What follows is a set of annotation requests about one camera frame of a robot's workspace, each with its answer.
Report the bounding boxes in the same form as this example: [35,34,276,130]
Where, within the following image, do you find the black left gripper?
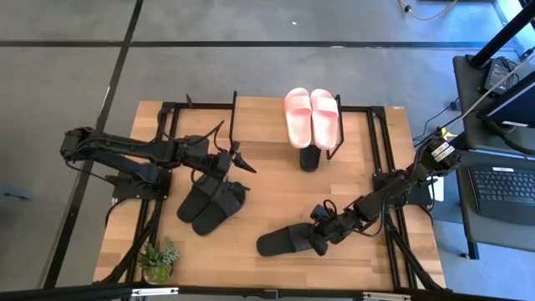
[203,141,257,185]

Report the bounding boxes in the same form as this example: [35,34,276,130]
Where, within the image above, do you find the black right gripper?
[311,211,361,257]

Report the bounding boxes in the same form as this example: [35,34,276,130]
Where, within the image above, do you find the black slide sandal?
[256,223,329,258]
[299,144,322,172]
[176,173,225,224]
[191,181,247,237]

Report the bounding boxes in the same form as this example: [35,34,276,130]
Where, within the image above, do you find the small green potted plant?
[136,236,181,286]

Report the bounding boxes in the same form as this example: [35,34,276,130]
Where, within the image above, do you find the dark grey side desk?
[452,54,535,258]

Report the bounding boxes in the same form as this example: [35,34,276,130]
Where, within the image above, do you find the black laptop keyboard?
[466,165,535,227]

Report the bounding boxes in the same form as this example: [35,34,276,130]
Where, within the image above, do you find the black rig crossbar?
[0,283,535,301]

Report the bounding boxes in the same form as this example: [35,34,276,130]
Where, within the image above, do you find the black flat monitor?
[476,69,535,129]

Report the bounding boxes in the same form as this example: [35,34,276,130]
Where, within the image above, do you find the black power adapter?
[483,58,510,95]

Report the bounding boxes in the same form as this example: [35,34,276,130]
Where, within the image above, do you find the black vertical pole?
[470,0,535,69]

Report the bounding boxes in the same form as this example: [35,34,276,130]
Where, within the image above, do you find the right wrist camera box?
[311,203,335,222]

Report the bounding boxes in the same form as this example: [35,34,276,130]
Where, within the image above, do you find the wooden shelf with black frame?
[228,90,345,161]

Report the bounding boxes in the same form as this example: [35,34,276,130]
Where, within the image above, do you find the black aluminium rig frame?
[94,92,446,293]

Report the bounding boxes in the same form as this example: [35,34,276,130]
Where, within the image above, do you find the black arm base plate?
[111,166,173,201]
[373,171,434,207]

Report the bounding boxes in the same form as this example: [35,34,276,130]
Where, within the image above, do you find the black floor cable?
[412,96,461,143]

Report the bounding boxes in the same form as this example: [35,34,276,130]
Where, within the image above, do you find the yellow floor cable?
[398,0,460,22]

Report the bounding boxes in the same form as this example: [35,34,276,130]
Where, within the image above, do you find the white cable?
[459,52,535,122]

